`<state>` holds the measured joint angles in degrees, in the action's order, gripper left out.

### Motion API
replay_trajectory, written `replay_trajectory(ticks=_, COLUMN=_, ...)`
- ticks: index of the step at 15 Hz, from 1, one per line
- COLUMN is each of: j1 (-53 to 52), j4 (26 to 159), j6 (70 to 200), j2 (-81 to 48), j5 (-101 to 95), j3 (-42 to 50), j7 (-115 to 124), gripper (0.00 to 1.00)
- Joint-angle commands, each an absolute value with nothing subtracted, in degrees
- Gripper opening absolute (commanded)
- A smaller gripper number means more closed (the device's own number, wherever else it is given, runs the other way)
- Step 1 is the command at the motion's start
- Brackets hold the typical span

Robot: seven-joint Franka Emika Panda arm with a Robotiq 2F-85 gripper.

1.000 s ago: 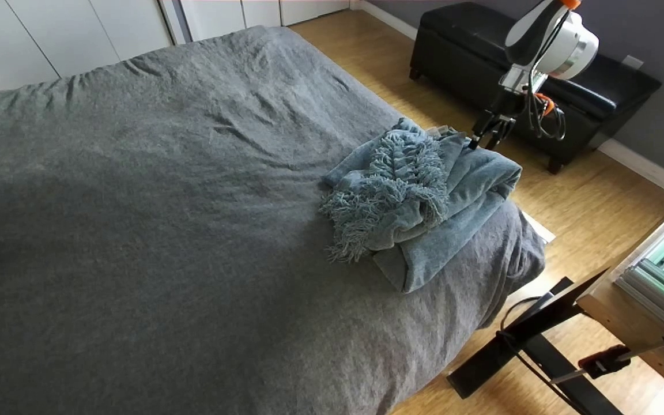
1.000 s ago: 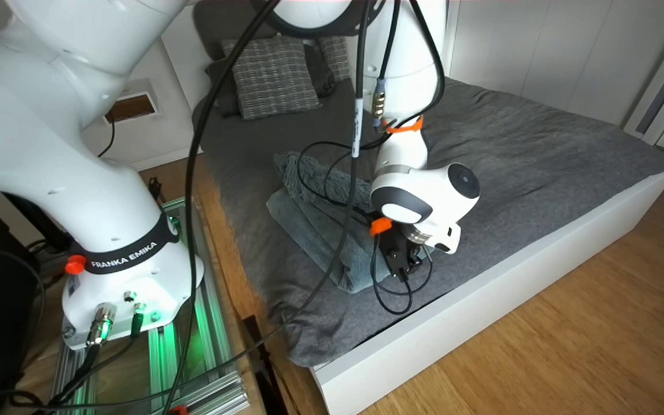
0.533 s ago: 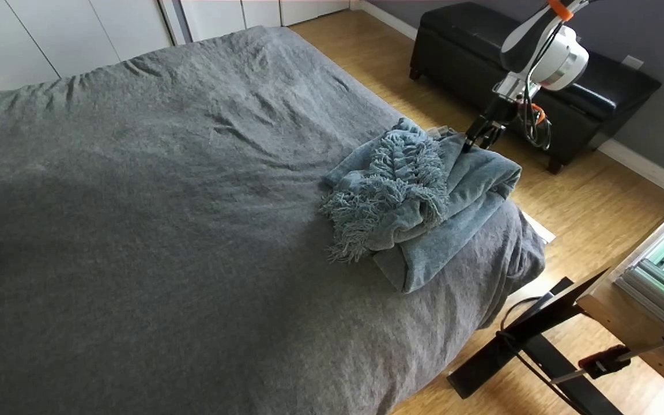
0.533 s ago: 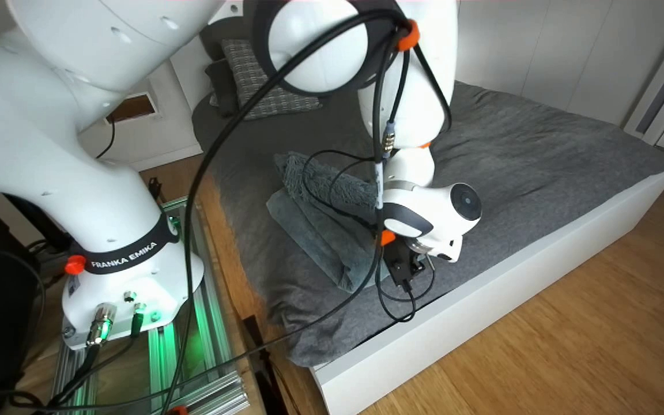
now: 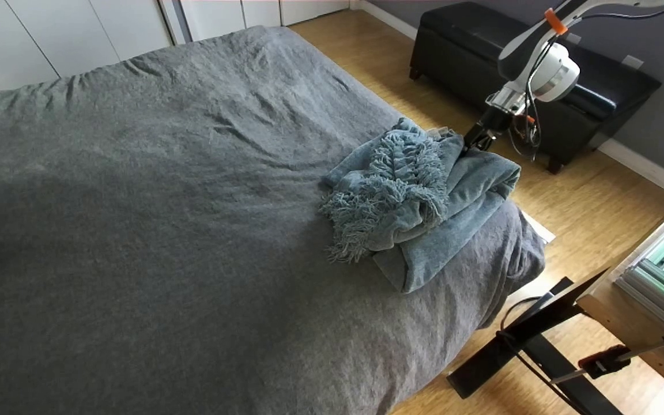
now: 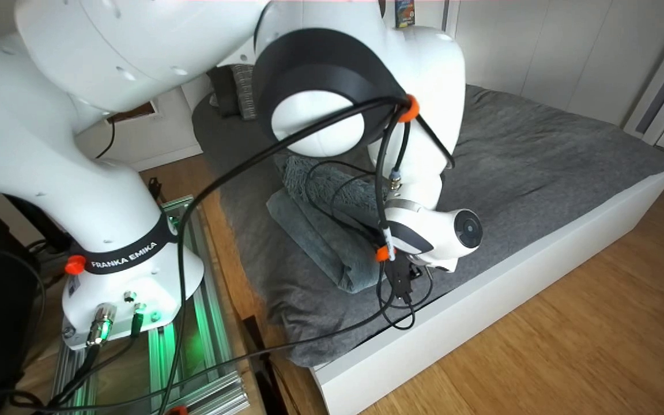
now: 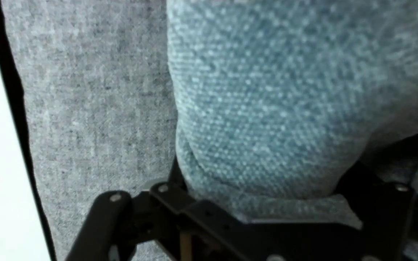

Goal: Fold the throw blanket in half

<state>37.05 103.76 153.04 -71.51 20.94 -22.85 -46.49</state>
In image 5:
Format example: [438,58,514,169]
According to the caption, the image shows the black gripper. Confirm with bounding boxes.
[462,104,514,155]

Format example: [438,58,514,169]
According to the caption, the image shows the blue fringed throw blanket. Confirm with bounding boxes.
[315,116,525,296]

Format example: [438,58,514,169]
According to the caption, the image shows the black leather storage bench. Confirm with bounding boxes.
[408,0,664,175]

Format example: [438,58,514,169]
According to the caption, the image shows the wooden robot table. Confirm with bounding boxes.
[573,264,664,410]

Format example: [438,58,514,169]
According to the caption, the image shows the bed with grey duvet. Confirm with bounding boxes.
[0,22,557,415]

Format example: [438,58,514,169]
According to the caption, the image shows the white wardrobe doors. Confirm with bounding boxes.
[0,0,352,100]

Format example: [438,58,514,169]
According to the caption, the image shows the thin black stand cable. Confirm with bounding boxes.
[496,290,557,335]

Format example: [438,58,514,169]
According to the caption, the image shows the black metal stand frame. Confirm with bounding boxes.
[445,267,626,415]

